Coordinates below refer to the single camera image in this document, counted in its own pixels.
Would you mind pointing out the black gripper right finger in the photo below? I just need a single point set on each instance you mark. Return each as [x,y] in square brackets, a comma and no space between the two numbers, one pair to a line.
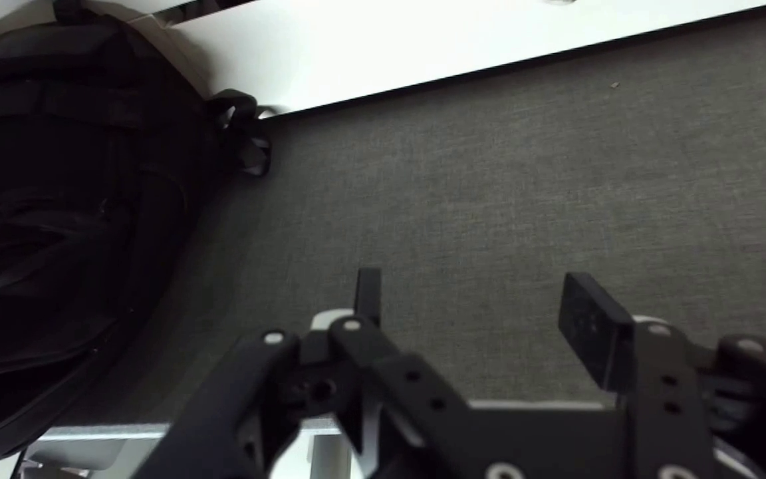
[677,401]

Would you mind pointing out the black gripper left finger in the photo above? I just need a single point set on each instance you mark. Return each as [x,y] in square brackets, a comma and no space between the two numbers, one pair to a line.
[347,390]

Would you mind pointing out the black backpack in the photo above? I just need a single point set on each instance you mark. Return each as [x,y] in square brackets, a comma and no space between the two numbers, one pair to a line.
[64,221]

